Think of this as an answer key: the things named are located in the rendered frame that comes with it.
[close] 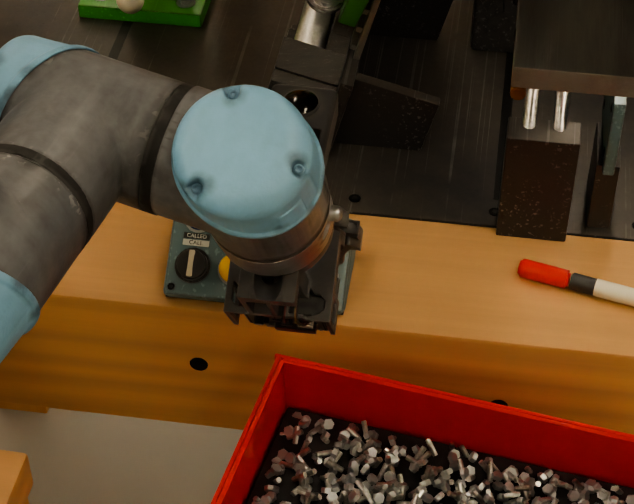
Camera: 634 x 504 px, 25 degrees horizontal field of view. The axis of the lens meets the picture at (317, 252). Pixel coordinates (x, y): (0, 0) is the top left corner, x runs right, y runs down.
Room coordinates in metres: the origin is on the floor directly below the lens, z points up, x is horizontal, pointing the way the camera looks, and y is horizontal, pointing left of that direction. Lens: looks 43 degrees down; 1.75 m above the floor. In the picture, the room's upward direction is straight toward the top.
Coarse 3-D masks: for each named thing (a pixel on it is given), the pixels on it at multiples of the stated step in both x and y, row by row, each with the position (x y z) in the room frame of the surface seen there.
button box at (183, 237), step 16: (176, 224) 0.90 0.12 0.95; (176, 240) 0.89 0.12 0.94; (192, 240) 0.89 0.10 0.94; (208, 240) 0.89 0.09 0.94; (176, 256) 0.88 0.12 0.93; (208, 256) 0.87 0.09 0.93; (224, 256) 0.87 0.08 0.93; (352, 256) 0.89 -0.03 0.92; (176, 272) 0.86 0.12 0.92; (208, 272) 0.86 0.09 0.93; (176, 288) 0.85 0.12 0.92; (192, 288) 0.85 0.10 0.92; (208, 288) 0.85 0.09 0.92; (224, 288) 0.85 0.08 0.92
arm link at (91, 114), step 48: (0, 48) 0.66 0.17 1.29; (48, 48) 0.66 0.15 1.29; (0, 96) 0.63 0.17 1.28; (48, 96) 0.62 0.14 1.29; (96, 96) 0.63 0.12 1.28; (144, 96) 0.63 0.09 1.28; (48, 144) 0.58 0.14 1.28; (96, 144) 0.60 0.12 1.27; (144, 144) 0.60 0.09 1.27; (96, 192) 0.57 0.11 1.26; (144, 192) 0.60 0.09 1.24
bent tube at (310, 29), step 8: (304, 8) 1.13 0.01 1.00; (304, 16) 1.12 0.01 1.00; (312, 16) 1.12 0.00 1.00; (320, 16) 1.12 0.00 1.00; (328, 16) 1.12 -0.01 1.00; (304, 24) 1.12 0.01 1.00; (312, 24) 1.11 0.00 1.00; (320, 24) 1.11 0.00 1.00; (328, 24) 1.12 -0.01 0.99; (296, 32) 1.12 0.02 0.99; (304, 32) 1.11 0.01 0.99; (312, 32) 1.11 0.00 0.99; (320, 32) 1.11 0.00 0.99; (328, 32) 1.12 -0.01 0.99; (304, 40) 1.10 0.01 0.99; (312, 40) 1.10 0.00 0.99; (320, 40) 1.11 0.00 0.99
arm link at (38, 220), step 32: (0, 160) 0.57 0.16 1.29; (32, 160) 0.57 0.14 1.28; (0, 192) 0.54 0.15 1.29; (32, 192) 0.55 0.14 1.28; (64, 192) 0.56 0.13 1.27; (0, 224) 0.52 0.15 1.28; (32, 224) 0.53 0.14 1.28; (64, 224) 0.54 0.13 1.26; (0, 256) 0.51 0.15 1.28; (32, 256) 0.52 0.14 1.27; (64, 256) 0.54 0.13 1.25; (0, 288) 0.49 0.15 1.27; (32, 288) 0.51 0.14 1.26; (0, 320) 0.48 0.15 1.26; (32, 320) 0.50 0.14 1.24; (0, 352) 0.47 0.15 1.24
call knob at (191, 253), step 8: (192, 248) 0.88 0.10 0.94; (184, 256) 0.87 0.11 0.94; (192, 256) 0.87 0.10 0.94; (200, 256) 0.87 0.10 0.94; (176, 264) 0.86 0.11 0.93; (184, 264) 0.86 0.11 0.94; (192, 264) 0.86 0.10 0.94; (200, 264) 0.86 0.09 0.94; (184, 272) 0.86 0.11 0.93; (192, 272) 0.86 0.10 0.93; (200, 272) 0.86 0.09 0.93; (192, 280) 0.86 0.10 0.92
